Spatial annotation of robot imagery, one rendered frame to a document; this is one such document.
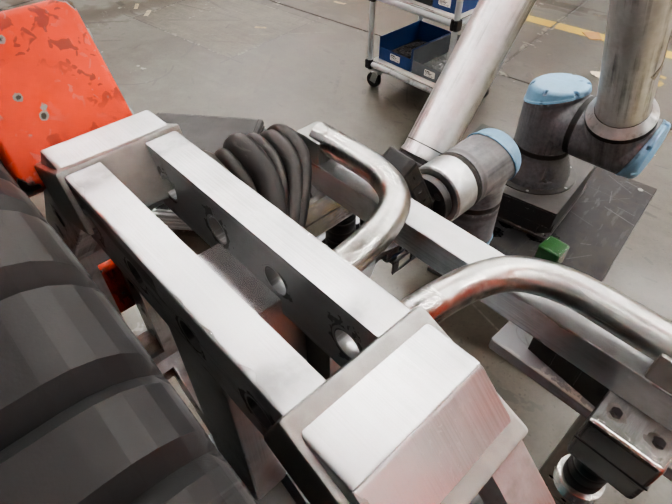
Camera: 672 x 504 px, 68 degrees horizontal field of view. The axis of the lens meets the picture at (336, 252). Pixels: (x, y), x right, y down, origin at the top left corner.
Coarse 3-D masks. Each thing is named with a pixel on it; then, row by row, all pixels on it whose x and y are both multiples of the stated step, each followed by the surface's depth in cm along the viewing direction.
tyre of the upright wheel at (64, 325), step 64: (0, 192) 14; (0, 256) 12; (64, 256) 13; (0, 320) 11; (64, 320) 11; (0, 384) 10; (64, 384) 10; (128, 384) 11; (0, 448) 10; (64, 448) 9; (128, 448) 10; (192, 448) 11
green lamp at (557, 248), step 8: (544, 240) 87; (552, 240) 87; (544, 248) 86; (552, 248) 85; (560, 248) 85; (568, 248) 86; (536, 256) 88; (544, 256) 86; (552, 256) 85; (560, 256) 85
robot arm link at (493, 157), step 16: (464, 144) 73; (480, 144) 73; (496, 144) 74; (512, 144) 75; (464, 160) 70; (480, 160) 71; (496, 160) 72; (512, 160) 75; (480, 176) 71; (496, 176) 73; (512, 176) 78; (480, 192) 71; (496, 192) 76; (480, 208) 77
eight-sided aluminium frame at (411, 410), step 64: (128, 128) 26; (64, 192) 24; (128, 192) 23; (192, 192) 24; (256, 192) 23; (128, 256) 21; (192, 256) 20; (256, 256) 22; (320, 256) 20; (192, 320) 18; (256, 320) 18; (320, 320) 20; (384, 320) 18; (256, 384) 16; (320, 384) 16; (384, 384) 16; (448, 384) 16; (320, 448) 14; (384, 448) 14; (448, 448) 15; (512, 448) 16
